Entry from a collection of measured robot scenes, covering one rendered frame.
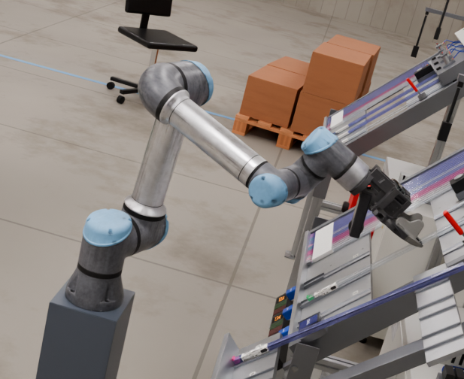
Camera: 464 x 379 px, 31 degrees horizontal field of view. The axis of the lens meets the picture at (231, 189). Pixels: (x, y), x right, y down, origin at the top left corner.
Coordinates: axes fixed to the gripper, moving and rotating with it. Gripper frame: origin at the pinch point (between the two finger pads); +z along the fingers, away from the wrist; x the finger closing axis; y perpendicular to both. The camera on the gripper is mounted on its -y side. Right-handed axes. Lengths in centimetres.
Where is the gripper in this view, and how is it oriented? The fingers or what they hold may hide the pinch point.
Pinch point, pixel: (415, 243)
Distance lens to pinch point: 200.5
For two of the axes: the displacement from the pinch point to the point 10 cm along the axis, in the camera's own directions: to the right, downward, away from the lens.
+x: 1.5, -3.2, 9.4
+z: 7.4, 6.6, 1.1
